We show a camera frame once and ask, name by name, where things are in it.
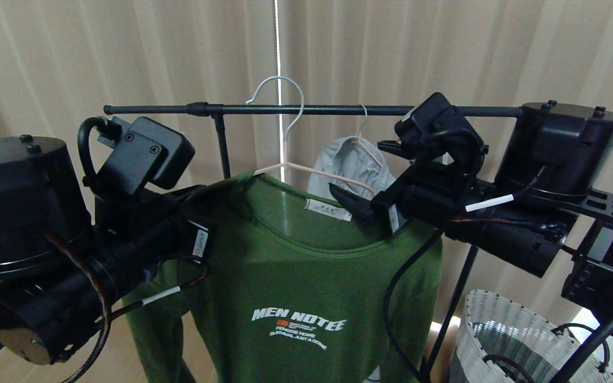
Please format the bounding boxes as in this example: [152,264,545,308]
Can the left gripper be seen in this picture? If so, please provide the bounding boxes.
[0,213,211,366]

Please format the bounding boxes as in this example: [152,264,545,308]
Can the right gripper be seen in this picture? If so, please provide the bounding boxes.
[329,139,578,278]

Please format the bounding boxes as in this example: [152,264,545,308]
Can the pale grey shorts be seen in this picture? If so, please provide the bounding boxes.
[306,137,396,202]

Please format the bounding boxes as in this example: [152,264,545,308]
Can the pink clothes hanger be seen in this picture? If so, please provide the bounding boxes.
[245,76,377,196]
[350,105,385,169]

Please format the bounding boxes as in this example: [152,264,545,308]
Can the green garment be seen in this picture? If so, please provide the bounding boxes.
[122,173,443,383]

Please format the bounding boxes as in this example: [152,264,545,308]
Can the black clothes rack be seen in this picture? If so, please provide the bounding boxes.
[103,103,613,383]

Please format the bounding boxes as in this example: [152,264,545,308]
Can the white laundry basket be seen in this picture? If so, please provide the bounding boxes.
[448,290,613,383]

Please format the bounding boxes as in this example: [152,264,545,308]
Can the black cable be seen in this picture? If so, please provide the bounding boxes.
[110,261,210,321]
[46,116,123,383]
[383,226,613,383]

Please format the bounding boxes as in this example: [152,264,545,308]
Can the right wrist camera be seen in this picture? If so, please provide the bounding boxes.
[394,93,486,177]

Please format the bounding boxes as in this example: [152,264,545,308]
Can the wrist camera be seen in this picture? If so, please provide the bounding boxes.
[394,93,486,177]
[80,117,196,237]

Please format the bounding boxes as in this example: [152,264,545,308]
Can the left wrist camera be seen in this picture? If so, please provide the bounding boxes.
[80,117,196,237]

